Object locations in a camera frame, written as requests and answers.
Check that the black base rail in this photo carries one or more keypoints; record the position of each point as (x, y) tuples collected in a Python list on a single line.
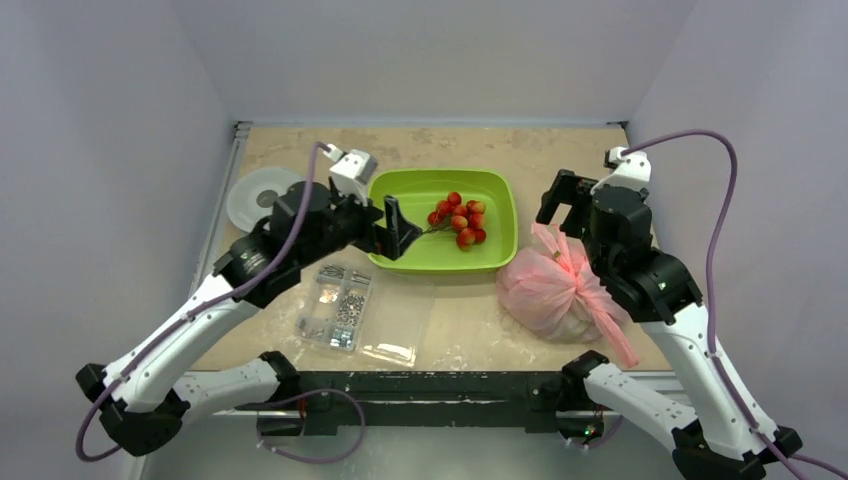
[(535, 402)]

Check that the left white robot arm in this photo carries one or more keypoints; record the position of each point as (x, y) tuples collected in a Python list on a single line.
[(143, 399)]

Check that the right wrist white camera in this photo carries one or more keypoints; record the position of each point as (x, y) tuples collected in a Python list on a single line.
[(628, 170)]

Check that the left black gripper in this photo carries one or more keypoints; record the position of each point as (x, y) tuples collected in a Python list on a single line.
[(390, 240)]

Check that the wrist white camera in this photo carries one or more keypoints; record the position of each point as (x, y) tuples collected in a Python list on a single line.
[(351, 172), (628, 170)]

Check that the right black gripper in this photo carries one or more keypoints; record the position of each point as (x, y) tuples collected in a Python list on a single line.
[(566, 195)]

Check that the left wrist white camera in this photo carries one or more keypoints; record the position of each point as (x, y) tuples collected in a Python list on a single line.
[(351, 172)]

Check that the grey filament spool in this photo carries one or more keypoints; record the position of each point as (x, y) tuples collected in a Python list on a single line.
[(252, 197)]

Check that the pink plastic bag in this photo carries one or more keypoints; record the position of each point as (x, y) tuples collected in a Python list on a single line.
[(550, 288)]

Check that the clear screw organizer box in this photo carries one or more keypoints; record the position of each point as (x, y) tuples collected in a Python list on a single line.
[(367, 313)]

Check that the aluminium frame rail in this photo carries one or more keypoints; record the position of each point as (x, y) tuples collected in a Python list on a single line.
[(208, 252)]

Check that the red fake cherry bunch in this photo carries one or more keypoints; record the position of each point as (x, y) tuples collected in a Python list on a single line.
[(465, 218)]

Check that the green plastic tray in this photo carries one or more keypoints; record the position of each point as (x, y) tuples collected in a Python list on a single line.
[(418, 191)]

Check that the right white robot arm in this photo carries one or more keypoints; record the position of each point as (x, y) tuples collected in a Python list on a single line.
[(721, 433)]

